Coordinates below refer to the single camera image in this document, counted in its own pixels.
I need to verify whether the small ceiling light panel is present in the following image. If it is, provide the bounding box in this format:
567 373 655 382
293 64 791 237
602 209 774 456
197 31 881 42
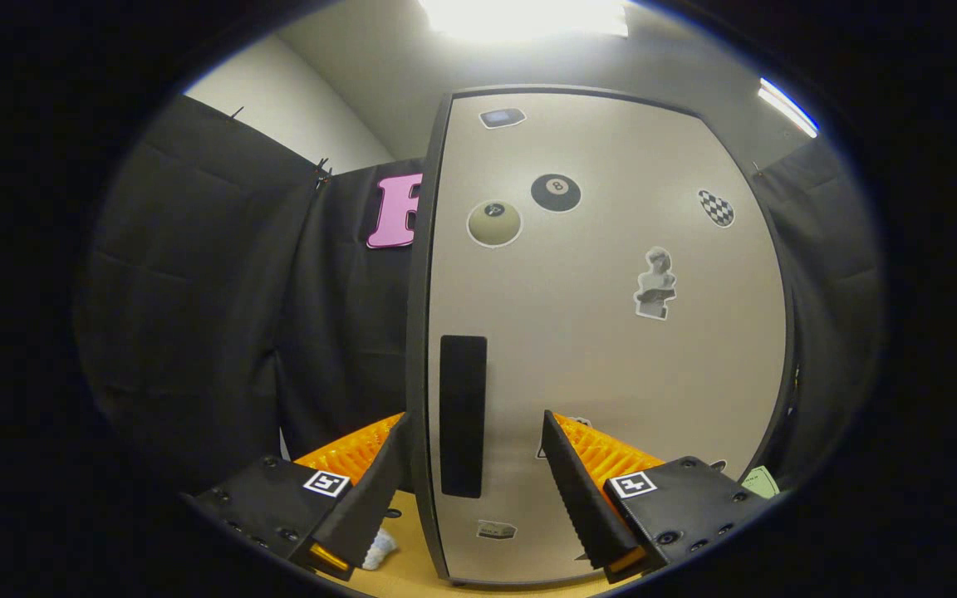
758 77 820 138

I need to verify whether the black backdrop cloth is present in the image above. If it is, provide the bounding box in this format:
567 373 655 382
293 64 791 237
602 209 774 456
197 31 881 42
76 93 886 499

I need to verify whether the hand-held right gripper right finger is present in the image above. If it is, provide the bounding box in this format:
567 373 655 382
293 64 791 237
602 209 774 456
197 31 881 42
541 409 771 584

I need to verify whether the beige cabinet door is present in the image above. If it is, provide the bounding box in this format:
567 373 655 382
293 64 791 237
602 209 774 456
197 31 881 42
427 91 788 582

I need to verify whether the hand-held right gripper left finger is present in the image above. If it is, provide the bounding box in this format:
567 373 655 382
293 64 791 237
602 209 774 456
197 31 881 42
192 413 414 581

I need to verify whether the dark grey cabinet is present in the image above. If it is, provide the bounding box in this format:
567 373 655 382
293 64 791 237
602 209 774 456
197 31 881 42
405 83 800 591

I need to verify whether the white fluffy cloth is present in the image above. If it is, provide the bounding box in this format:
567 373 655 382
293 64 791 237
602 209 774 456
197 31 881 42
362 530 398 571

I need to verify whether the large ceiling light panel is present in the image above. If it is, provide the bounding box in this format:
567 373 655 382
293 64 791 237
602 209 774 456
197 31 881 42
420 0 629 42

